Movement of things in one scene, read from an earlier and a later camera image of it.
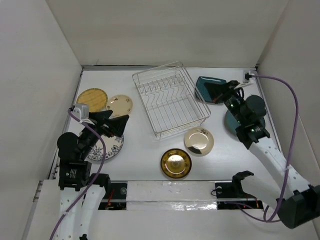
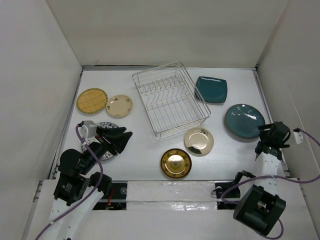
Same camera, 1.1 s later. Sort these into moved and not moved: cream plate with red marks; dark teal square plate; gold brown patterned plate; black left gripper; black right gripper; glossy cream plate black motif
Moved: black right gripper; black left gripper
Not moved: cream plate with red marks; dark teal square plate; glossy cream plate black motif; gold brown patterned plate
